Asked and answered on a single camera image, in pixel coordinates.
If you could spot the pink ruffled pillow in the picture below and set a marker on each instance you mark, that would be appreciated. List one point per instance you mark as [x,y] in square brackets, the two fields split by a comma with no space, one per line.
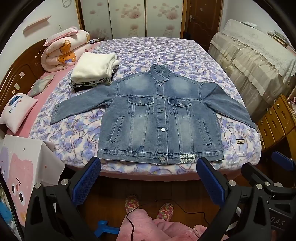
[60,36]

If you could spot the blue denim jacket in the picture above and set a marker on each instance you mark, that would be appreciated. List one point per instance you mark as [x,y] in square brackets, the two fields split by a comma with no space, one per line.
[148,129]

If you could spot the small white printed cushion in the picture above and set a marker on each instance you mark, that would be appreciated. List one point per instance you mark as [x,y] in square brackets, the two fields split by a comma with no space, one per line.
[16,111]

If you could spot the rolled bear print quilt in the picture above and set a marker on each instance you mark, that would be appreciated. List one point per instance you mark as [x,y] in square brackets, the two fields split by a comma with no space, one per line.
[69,49]

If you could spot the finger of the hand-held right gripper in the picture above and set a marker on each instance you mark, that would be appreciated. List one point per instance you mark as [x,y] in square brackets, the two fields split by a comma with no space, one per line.
[254,173]
[281,161]

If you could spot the pink bed sheet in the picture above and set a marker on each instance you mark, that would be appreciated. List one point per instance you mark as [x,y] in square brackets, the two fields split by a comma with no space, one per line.
[54,80]

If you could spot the purple cat print blanket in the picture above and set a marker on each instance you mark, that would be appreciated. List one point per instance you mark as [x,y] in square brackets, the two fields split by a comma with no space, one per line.
[143,53]

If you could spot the pink cartoon cardboard box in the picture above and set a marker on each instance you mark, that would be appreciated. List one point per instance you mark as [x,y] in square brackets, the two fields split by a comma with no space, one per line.
[23,162]

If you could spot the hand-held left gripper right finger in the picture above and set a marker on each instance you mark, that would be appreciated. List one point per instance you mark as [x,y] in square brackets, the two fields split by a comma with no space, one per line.
[210,183]

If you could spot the black and white patterned cloth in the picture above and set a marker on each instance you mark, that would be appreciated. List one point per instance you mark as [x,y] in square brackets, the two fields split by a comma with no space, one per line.
[92,84]

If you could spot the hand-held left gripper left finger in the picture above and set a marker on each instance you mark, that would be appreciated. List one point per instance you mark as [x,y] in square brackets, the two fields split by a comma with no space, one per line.
[86,182]

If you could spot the wooden drawer cabinet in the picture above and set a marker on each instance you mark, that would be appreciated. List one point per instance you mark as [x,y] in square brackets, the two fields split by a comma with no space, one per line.
[277,120]

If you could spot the person's pink fleece clothing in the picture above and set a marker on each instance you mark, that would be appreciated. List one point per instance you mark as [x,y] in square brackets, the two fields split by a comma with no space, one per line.
[157,229]

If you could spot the knitted colourful slipper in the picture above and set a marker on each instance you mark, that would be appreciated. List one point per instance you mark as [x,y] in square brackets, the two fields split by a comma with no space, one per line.
[131,204]
[164,211]

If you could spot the folded white fleece cloth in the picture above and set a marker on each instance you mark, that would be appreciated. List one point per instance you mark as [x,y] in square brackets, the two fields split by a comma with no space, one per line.
[92,67]

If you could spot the blue plastic object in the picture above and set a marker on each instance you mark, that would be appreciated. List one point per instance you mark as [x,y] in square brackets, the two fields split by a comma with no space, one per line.
[106,229]

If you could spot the pink wall shelf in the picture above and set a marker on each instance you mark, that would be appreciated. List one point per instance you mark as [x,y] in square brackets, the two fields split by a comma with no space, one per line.
[37,23]

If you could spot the beige lace covered furniture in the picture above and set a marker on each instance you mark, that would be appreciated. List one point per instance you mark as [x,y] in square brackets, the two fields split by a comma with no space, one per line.
[249,58]

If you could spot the brown wooden headboard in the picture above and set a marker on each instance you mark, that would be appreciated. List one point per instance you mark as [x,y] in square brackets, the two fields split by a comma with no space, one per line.
[20,67]

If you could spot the brown wooden door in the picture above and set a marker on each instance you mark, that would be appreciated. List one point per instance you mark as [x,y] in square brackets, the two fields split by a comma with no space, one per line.
[203,20]

